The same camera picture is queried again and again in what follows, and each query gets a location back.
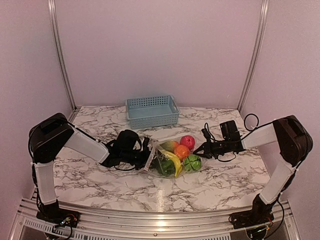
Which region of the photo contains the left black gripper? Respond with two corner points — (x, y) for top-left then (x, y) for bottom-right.
(121, 146), (167, 173)

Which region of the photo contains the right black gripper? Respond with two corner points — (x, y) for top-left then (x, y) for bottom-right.
(192, 139), (230, 160)

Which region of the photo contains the red fake apple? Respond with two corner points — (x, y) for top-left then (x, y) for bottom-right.
(179, 135), (196, 151)

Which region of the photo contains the orange fake orange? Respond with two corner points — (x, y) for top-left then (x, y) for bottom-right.
(174, 144), (190, 162)

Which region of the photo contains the green fake cabbage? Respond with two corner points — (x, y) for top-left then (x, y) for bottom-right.
(155, 159), (176, 176)

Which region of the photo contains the yellow fake banana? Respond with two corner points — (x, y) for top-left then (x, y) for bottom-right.
(157, 150), (183, 178)

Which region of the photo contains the clear zip top bag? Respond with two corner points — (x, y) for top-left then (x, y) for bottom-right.
(142, 135), (207, 178)

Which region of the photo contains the green orange fake mango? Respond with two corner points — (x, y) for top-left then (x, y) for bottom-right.
(160, 140), (180, 153)

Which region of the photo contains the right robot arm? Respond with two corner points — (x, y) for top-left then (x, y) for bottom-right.
(193, 115), (313, 224)

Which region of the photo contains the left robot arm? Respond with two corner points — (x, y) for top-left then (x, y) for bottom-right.
(28, 113), (151, 223)

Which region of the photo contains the light blue plastic basket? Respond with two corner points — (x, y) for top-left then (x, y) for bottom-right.
(125, 94), (181, 130)

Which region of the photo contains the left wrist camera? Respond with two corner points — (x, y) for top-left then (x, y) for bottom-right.
(140, 137), (151, 154)

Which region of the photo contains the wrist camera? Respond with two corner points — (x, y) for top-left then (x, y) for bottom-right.
(201, 122), (216, 142)
(140, 137), (151, 154)

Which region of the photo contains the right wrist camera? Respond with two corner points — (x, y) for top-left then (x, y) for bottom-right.
(201, 122), (216, 142)

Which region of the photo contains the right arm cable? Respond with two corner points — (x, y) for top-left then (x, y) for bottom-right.
(204, 113), (301, 163)

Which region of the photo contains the front aluminium rail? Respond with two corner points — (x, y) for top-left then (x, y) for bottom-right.
(14, 197), (301, 240)

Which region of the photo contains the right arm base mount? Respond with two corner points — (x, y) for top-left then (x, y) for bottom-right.
(228, 194), (276, 229)

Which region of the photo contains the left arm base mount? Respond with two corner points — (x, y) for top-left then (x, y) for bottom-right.
(36, 200), (80, 228)

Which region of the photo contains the right aluminium frame post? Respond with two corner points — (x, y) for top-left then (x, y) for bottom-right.
(237, 0), (270, 112)

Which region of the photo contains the aluminium frame post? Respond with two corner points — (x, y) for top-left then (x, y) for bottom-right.
(47, 0), (77, 112)
(237, 0), (270, 112)

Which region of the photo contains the left aluminium frame post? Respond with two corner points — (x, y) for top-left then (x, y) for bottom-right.
(47, 0), (77, 112)

